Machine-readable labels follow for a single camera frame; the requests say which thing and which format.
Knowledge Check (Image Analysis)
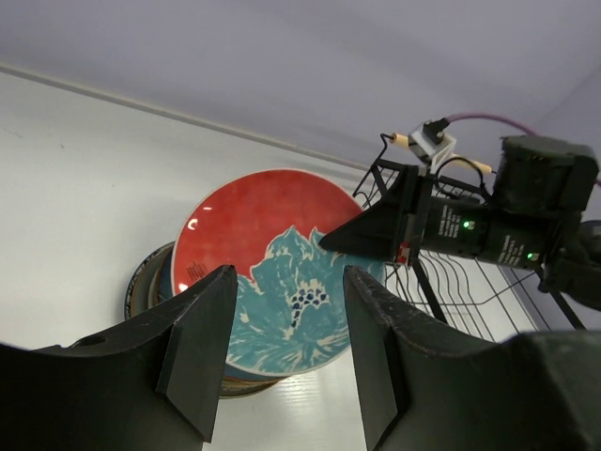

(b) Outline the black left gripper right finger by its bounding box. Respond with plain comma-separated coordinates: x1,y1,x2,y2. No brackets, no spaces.
343,266,600,450

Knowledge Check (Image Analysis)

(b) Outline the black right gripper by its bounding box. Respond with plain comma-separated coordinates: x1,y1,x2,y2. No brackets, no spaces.
319,165,554,270

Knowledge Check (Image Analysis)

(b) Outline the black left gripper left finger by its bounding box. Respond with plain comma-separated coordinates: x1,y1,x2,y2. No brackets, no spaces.
1,265,238,450

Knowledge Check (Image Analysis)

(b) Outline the blue floral white plate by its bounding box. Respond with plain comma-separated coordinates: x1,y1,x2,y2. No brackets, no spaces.
123,242,281,398

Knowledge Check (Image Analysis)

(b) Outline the red and teal flower plate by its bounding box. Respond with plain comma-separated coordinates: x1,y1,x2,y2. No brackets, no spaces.
170,169,386,381

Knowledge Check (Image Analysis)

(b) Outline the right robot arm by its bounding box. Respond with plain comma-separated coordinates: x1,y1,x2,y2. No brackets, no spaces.
319,135,600,309

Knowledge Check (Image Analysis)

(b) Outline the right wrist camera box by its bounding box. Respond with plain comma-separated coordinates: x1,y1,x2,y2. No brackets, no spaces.
408,117,456,174

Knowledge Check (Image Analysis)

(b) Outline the black wire dish rack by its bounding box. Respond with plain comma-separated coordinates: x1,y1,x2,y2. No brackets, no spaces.
355,133,580,339

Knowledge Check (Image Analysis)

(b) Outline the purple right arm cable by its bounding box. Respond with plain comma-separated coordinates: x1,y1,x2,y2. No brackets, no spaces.
440,110,601,189

